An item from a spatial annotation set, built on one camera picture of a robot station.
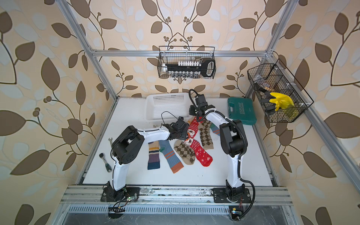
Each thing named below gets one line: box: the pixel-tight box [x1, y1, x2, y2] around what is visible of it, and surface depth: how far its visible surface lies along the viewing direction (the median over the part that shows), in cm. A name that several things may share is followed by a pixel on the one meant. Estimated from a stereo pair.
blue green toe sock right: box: [210, 122, 221, 137], surface depth 101 cm
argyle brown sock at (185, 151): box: [173, 139, 196, 165], surface depth 90 cm
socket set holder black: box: [165, 59, 217, 79], surface depth 86 cm
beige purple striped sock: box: [147, 140, 161, 171], surface depth 88 cm
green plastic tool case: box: [227, 97, 257, 126], surface depth 110 cm
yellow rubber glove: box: [269, 91, 295, 112], surface depth 68 cm
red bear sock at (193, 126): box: [187, 116, 204, 139], surface depth 103 cm
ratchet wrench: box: [99, 152, 113, 173], surface depth 88 cm
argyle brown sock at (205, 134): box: [197, 120, 214, 150], surface depth 99 cm
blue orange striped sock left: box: [158, 140, 185, 174], surface depth 89 cm
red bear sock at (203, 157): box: [183, 137, 213, 167], surface depth 91 cm
